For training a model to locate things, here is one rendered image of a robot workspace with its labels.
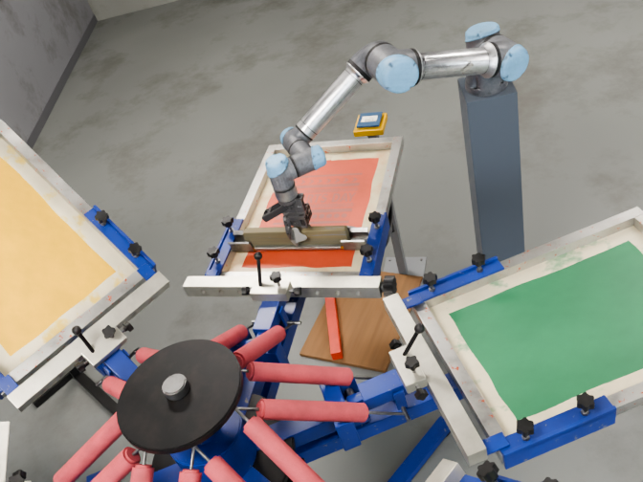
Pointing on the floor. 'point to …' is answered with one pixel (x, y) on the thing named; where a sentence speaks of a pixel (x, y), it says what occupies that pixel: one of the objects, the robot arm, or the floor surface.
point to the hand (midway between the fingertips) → (297, 239)
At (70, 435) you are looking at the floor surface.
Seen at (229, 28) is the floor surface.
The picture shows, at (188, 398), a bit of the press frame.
